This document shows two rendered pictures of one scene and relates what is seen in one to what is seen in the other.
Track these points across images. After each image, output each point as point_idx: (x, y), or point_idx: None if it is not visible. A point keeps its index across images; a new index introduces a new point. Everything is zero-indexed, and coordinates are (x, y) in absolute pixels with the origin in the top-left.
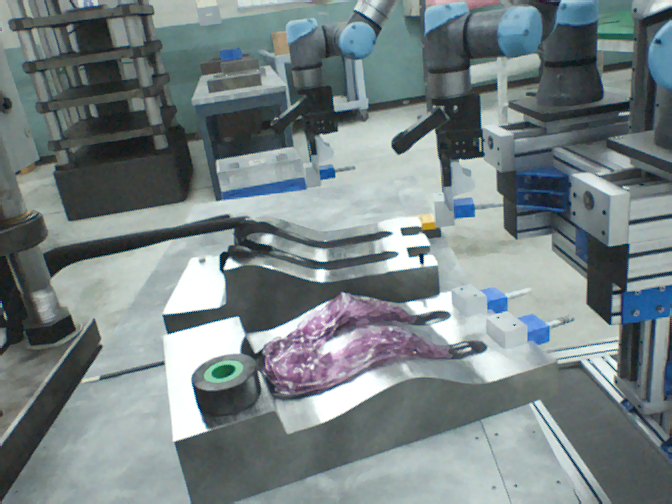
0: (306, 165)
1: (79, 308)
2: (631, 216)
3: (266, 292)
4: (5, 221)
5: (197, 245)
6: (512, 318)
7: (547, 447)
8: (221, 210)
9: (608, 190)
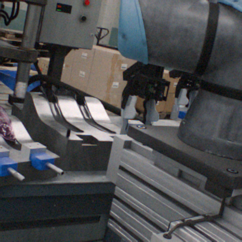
0: None
1: None
2: (121, 162)
3: (29, 112)
4: (20, 47)
5: (115, 121)
6: (0, 150)
7: None
8: (167, 125)
9: (126, 135)
